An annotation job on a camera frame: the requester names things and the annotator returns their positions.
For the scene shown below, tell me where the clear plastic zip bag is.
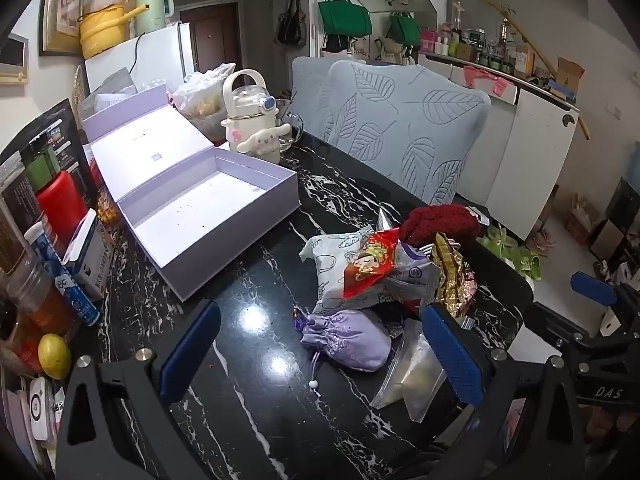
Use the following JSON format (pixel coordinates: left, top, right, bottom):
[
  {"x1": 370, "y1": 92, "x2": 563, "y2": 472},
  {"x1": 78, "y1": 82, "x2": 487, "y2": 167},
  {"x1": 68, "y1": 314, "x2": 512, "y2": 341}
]
[{"x1": 370, "y1": 320, "x2": 447, "y2": 424}]

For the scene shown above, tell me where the gold patterned snack packet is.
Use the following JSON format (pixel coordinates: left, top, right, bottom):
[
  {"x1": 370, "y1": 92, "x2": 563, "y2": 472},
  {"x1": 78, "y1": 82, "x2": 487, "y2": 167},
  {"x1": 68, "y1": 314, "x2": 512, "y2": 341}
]
[{"x1": 432, "y1": 233, "x2": 477, "y2": 318}]

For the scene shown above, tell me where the silver purple foil packet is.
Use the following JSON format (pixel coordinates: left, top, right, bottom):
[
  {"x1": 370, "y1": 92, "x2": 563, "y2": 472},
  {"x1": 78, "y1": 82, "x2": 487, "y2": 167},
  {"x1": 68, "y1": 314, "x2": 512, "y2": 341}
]
[{"x1": 383, "y1": 242, "x2": 440, "y2": 309}]

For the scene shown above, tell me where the lavender drawstring pouch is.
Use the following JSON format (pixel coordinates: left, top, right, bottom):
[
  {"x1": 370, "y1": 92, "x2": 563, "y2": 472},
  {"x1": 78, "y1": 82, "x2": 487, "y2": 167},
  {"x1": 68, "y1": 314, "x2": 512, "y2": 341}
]
[{"x1": 294, "y1": 309, "x2": 392, "y2": 373}]

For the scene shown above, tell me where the red cartoon snack packet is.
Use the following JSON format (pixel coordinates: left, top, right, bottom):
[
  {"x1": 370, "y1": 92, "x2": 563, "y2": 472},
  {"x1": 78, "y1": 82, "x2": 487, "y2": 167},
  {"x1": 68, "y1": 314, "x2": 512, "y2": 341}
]
[{"x1": 343, "y1": 228, "x2": 399, "y2": 300}]

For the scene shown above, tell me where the dark red fluffy yarn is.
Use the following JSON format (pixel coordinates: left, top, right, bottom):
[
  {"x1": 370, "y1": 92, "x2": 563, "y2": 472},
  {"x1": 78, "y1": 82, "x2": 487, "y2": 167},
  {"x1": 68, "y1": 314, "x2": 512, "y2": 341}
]
[{"x1": 399, "y1": 204, "x2": 480, "y2": 248}]

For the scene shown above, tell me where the yellow lemon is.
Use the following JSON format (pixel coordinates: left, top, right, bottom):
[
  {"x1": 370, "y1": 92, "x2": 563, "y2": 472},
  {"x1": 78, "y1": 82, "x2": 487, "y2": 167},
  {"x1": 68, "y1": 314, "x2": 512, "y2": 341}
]
[{"x1": 38, "y1": 334, "x2": 72, "y2": 380}]

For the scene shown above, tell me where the white blue medicine box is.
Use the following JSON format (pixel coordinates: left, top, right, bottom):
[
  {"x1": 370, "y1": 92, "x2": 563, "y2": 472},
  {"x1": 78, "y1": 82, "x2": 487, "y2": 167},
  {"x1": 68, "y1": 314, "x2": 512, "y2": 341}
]
[{"x1": 63, "y1": 209, "x2": 114, "y2": 302}]

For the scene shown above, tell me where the orange contents plastic jar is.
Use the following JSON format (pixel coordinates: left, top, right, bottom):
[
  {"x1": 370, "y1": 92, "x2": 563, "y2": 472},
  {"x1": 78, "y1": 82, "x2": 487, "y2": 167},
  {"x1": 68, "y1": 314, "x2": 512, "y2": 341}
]
[{"x1": 1, "y1": 254, "x2": 76, "y2": 338}]

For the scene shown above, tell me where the open lavender gift box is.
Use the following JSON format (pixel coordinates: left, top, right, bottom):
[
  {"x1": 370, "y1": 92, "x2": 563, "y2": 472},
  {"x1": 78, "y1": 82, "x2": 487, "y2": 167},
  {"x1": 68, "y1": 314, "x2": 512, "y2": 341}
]
[{"x1": 82, "y1": 86, "x2": 299, "y2": 301}]

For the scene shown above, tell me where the blue tablet tube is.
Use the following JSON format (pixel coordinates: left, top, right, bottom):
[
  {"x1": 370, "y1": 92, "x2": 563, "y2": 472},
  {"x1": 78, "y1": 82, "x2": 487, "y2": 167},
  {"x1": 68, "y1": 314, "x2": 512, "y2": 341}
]
[{"x1": 24, "y1": 221, "x2": 100, "y2": 326}]

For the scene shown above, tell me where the red lidded bottle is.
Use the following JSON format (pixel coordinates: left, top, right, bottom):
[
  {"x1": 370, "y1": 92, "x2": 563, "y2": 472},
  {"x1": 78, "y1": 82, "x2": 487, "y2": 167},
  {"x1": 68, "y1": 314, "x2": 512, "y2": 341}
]
[{"x1": 36, "y1": 170, "x2": 88, "y2": 247}]

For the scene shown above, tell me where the cardboard box on counter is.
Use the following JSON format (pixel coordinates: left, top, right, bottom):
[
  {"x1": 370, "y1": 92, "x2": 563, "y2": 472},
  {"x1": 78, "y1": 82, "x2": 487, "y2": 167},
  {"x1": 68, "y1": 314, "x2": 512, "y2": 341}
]
[{"x1": 555, "y1": 56, "x2": 585, "y2": 94}]

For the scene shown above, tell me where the front blue leaf cushion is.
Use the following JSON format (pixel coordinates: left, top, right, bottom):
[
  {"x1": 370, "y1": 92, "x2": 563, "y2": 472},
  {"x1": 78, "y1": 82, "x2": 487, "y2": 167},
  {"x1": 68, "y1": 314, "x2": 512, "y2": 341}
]
[{"x1": 322, "y1": 61, "x2": 491, "y2": 205}]

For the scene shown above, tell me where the blue leaf cushion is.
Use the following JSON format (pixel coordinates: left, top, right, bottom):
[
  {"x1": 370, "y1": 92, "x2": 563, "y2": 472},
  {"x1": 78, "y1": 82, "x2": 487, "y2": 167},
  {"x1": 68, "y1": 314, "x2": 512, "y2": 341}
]
[
  {"x1": 290, "y1": 55, "x2": 371, "y2": 137},
  {"x1": 322, "y1": 61, "x2": 491, "y2": 205}
]

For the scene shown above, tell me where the cream cinnamoroll water bottle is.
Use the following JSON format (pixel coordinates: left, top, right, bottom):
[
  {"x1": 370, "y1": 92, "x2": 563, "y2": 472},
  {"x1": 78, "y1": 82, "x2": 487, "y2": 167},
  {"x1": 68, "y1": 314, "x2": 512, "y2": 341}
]
[{"x1": 220, "y1": 70, "x2": 292, "y2": 165}]

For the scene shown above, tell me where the white plastic food bag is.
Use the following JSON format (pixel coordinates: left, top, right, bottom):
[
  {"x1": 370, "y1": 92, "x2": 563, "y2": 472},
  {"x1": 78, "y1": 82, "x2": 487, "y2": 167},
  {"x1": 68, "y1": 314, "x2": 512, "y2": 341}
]
[{"x1": 171, "y1": 63, "x2": 235, "y2": 143}]

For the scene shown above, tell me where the clear glass mug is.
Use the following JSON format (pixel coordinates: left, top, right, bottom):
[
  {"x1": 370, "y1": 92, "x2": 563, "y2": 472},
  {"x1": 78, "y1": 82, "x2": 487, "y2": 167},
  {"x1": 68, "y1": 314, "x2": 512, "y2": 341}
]
[{"x1": 277, "y1": 110, "x2": 305, "y2": 153}]

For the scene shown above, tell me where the white mini fridge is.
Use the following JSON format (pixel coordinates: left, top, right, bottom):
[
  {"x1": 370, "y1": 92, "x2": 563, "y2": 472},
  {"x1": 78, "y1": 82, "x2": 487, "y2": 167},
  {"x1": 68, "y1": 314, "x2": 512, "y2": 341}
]
[{"x1": 85, "y1": 23, "x2": 195, "y2": 91}]

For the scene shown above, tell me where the lower green tote bag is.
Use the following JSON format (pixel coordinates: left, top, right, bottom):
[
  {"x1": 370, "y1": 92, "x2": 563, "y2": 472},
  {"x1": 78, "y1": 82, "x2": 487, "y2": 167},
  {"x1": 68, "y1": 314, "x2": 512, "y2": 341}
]
[{"x1": 387, "y1": 12, "x2": 421, "y2": 47}]

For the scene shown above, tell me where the rear blue leaf cushion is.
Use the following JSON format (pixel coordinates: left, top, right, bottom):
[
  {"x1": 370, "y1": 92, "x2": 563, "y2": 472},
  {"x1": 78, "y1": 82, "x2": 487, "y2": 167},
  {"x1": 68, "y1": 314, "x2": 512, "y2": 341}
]
[{"x1": 290, "y1": 55, "x2": 371, "y2": 137}]

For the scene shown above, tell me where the dark brown door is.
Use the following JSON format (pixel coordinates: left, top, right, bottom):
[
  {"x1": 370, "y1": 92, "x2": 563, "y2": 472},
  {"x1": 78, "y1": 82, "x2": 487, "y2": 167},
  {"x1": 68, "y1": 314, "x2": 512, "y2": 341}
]
[{"x1": 180, "y1": 2, "x2": 243, "y2": 73}]

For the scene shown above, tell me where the yellow enamel pot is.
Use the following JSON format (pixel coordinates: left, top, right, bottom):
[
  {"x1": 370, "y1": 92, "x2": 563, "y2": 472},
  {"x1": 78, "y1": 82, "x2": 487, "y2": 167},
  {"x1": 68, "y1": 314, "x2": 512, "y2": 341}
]
[{"x1": 78, "y1": 4, "x2": 150, "y2": 60}]

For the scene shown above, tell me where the dark hanging handbag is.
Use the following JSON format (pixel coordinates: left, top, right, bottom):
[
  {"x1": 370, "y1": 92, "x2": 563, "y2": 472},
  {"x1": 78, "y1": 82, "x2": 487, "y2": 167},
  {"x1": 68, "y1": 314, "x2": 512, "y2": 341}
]
[{"x1": 276, "y1": 0, "x2": 306, "y2": 48}]

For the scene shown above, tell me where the light green electric kettle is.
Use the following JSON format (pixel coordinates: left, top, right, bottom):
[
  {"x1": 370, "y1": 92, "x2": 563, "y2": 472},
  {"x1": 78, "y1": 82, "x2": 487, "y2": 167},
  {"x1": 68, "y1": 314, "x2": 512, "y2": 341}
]
[{"x1": 134, "y1": 0, "x2": 175, "y2": 36}]

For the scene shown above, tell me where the large green tote bag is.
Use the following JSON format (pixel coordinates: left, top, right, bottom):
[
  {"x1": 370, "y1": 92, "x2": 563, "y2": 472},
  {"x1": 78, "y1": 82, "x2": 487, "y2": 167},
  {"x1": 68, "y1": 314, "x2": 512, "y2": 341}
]
[{"x1": 318, "y1": 0, "x2": 372, "y2": 38}]

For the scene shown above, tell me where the gold framed picture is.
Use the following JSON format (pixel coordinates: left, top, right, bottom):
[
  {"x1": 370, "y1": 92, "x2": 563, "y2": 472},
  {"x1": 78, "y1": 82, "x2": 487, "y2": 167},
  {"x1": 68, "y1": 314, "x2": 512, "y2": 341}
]
[{"x1": 39, "y1": 0, "x2": 85, "y2": 55}]

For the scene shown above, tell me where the wall intercom panel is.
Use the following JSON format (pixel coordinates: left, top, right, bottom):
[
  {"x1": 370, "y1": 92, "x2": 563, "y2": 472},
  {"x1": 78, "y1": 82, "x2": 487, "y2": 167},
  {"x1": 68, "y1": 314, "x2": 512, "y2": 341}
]
[{"x1": 0, "y1": 32, "x2": 29, "y2": 86}]

